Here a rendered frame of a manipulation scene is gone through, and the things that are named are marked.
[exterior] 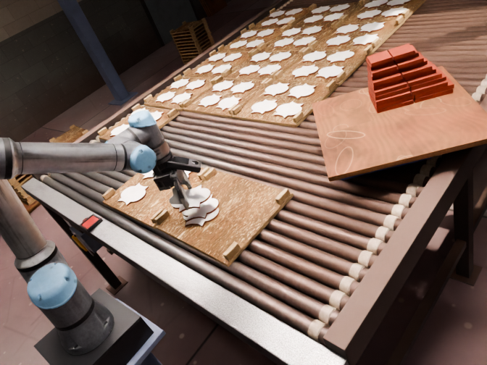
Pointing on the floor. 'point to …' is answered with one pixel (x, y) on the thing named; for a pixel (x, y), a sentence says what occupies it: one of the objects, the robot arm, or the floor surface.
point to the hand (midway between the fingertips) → (190, 198)
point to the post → (96, 51)
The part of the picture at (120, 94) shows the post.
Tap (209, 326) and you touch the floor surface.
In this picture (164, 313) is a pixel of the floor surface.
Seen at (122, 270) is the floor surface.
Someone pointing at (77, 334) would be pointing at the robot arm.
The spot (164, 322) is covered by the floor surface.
